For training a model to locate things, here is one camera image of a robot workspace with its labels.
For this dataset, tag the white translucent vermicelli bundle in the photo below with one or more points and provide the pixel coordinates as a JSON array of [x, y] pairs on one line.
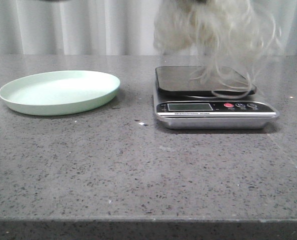
[[235, 34]]

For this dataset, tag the pale green round plate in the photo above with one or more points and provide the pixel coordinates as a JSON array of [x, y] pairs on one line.
[[60, 93]]

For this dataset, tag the white pleated curtain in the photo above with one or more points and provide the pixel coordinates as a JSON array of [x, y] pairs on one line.
[[106, 27]]

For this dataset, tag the black silver kitchen scale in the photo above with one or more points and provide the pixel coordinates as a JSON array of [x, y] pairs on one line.
[[184, 99]]

